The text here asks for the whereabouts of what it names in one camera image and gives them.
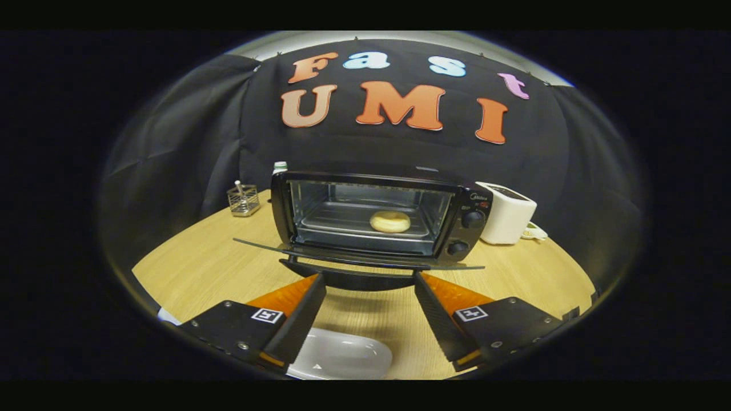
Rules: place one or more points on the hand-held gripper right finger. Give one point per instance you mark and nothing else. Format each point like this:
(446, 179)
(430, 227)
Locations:
(438, 322)

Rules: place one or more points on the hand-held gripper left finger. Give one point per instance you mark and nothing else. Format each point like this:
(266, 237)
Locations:
(300, 322)

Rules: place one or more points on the black toaster oven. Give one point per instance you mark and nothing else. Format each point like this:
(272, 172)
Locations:
(468, 237)

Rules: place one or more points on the round brown bread bun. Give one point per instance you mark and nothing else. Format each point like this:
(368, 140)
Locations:
(390, 222)

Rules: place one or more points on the white bread toaster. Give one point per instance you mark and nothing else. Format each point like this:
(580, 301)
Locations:
(505, 214)

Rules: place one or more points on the white plate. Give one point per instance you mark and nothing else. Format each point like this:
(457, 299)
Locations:
(342, 357)

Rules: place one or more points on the small white bottle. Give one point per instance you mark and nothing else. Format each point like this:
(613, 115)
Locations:
(280, 168)

